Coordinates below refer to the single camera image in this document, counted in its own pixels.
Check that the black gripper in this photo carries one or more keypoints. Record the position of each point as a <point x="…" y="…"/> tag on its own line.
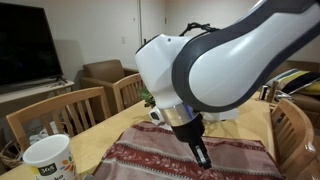
<point x="188" y="131"/>

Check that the red patterned cloth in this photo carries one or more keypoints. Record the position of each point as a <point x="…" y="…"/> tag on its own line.
<point x="186" y="156"/>

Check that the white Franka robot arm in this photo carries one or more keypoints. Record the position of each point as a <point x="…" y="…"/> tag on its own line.
<point x="233" y="60"/>

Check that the wooden dining chair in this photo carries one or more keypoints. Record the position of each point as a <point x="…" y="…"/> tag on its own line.
<point x="126" y="80"/>
<point x="50" y="103"/>
<point x="273" y="91"/>
<point x="296" y="133"/>

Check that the brown sofa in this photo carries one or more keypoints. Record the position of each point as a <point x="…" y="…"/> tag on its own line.
<point x="300" y="100"/>

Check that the striped pillow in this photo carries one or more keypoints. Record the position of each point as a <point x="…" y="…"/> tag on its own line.
<point x="293" y="80"/>

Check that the brown armchair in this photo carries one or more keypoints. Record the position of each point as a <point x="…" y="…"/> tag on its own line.
<point x="103" y="71"/>

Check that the white door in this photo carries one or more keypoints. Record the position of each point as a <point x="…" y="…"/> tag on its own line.
<point x="150" y="20"/>

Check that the white paper cup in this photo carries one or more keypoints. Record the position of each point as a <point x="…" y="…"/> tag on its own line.
<point x="50" y="153"/>

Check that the light television stand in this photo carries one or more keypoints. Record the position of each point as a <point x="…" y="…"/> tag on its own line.
<point x="33" y="90"/>

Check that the wicker basket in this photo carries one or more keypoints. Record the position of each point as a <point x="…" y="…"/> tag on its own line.
<point x="10" y="156"/>

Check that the black flat television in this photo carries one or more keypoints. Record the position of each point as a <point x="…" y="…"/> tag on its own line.
<point x="26" y="46"/>

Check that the white light switch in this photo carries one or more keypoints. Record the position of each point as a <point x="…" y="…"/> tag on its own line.
<point x="123" y="40"/>

